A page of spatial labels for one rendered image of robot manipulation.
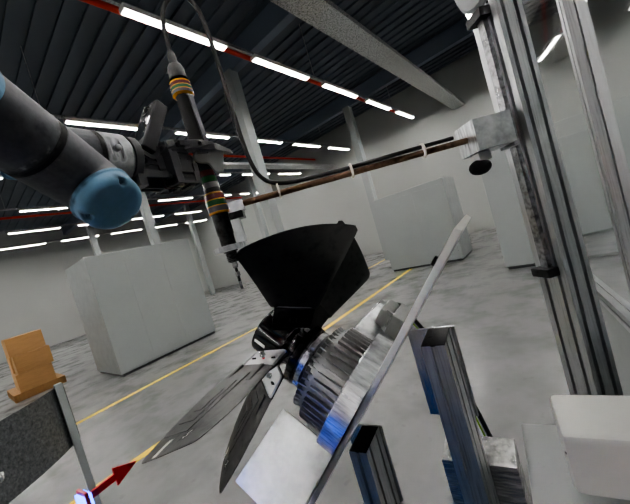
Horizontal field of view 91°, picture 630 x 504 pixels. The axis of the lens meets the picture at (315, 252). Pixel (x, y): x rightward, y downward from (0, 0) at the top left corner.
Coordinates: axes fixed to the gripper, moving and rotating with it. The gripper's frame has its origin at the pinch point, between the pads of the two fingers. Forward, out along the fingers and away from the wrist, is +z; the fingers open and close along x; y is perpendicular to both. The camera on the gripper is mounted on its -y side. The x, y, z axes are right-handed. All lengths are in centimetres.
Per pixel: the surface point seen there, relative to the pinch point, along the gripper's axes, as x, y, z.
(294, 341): 3.8, 44.8, 3.7
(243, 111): -358, -290, 508
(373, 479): 12, 79, 6
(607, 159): 71, 25, 37
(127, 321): -566, 71, 251
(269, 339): -0.7, 42.7, 0.9
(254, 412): -10, 59, -1
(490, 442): 36, 80, 22
